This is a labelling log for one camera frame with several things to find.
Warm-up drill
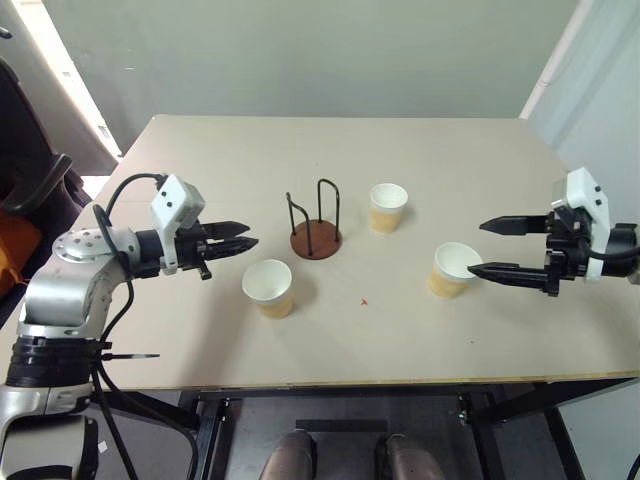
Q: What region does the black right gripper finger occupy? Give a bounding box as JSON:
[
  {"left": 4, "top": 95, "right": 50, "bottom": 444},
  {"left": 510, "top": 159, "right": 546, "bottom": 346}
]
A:
[
  {"left": 467, "top": 261, "right": 551, "bottom": 292},
  {"left": 478, "top": 215, "right": 552, "bottom": 236}
]

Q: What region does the black office chair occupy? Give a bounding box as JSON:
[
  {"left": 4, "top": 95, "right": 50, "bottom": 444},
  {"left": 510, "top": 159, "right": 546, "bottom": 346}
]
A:
[{"left": 0, "top": 54, "right": 96, "bottom": 331}]

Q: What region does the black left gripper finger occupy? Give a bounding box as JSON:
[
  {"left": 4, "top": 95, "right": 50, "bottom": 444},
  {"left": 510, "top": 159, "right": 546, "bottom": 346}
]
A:
[
  {"left": 204, "top": 220, "right": 251, "bottom": 239},
  {"left": 205, "top": 237, "right": 260, "bottom": 260}
]

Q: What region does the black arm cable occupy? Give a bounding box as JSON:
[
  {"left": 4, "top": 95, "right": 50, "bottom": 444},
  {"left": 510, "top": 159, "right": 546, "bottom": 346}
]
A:
[
  {"left": 91, "top": 172, "right": 201, "bottom": 480},
  {"left": 574, "top": 229, "right": 635, "bottom": 262}
]

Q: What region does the black metal table frame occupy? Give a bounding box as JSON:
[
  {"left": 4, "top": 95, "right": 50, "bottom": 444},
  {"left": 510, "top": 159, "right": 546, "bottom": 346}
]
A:
[{"left": 107, "top": 377, "right": 640, "bottom": 480}]

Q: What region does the white and tan paper cup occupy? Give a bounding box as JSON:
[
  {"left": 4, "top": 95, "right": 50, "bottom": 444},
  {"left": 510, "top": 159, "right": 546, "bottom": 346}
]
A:
[
  {"left": 241, "top": 258, "right": 297, "bottom": 320},
  {"left": 426, "top": 242, "right": 484, "bottom": 300},
  {"left": 368, "top": 183, "right": 409, "bottom": 235}
]

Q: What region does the brown cup holder stand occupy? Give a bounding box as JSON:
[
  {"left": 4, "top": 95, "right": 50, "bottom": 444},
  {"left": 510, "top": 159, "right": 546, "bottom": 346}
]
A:
[{"left": 285, "top": 177, "right": 344, "bottom": 261}]

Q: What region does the orange cloth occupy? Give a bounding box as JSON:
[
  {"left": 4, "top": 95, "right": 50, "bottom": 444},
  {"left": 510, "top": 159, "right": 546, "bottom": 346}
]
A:
[{"left": 0, "top": 207, "right": 44, "bottom": 301}]

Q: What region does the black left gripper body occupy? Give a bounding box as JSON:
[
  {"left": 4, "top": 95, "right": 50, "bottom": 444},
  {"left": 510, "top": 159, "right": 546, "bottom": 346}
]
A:
[{"left": 174, "top": 220, "right": 214, "bottom": 282}]

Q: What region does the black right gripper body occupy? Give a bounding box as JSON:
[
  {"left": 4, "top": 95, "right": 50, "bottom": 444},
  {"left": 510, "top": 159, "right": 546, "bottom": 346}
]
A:
[{"left": 543, "top": 205, "right": 594, "bottom": 299}]

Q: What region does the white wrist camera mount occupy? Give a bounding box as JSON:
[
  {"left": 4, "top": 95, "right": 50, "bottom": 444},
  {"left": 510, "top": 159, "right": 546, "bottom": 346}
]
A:
[
  {"left": 150, "top": 173, "right": 207, "bottom": 276},
  {"left": 550, "top": 167, "right": 613, "bottom": 285}
]

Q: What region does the dark rounded robot foot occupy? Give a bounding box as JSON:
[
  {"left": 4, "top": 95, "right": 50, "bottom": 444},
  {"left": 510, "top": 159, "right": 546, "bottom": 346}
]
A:
[
  {"left": 383, "top": 433, "right": 446, "bottom": 480},
  {"left": 258, "top": 430, "right": 318, "bottom": 480}
]

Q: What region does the black zip tie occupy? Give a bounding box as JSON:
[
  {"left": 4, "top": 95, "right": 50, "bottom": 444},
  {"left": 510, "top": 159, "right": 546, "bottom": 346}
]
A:
[{"left": 97, "top": 339, "right": 161, "bottom": 369}]

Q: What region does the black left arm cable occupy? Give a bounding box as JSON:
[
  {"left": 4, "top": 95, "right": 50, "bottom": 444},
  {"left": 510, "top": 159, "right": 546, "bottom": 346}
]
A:
[{"left": 91, "top": 172, "right": 201, "bottom": 480}]

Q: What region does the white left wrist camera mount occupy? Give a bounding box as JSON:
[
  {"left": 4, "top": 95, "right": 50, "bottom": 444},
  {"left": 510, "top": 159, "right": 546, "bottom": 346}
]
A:
[{"left": 150, "top": 173, "right": 207, "bottom": 276}]

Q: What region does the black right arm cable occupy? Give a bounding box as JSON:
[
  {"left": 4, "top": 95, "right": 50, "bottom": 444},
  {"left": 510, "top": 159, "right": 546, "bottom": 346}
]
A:
[{"left": 574, "top": 229, "right": 635, "bottom": 262}]

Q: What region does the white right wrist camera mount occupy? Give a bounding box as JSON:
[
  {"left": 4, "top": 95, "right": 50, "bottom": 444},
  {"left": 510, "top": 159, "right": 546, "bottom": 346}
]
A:
[{"left": 550, "top": 167, "right": 613, "bottom": 285}]

